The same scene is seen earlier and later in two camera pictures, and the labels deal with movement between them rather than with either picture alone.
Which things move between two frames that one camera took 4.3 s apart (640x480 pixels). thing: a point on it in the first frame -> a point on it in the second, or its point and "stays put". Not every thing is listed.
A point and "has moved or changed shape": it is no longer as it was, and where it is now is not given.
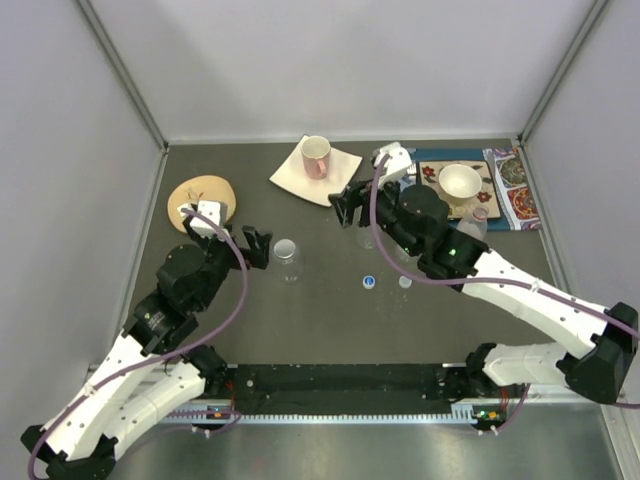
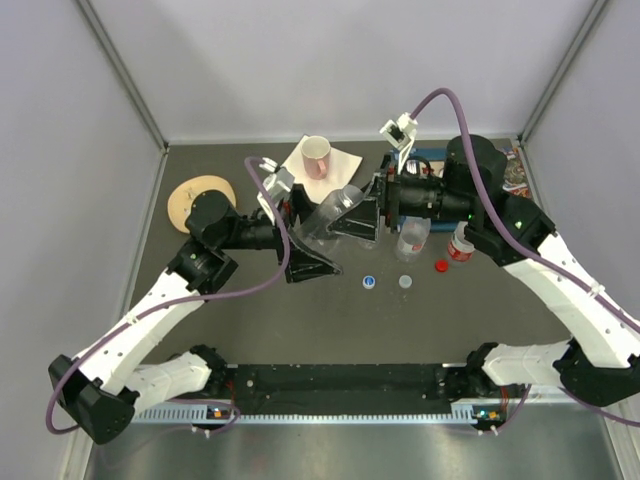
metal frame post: (593, 16) stays put
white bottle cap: (404, 282) stays put
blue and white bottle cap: (368, 282) stays put
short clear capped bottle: (289, 266) has moved or changed shape
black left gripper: (258, 255) -> (301, 264)
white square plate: (340, 168) stays put
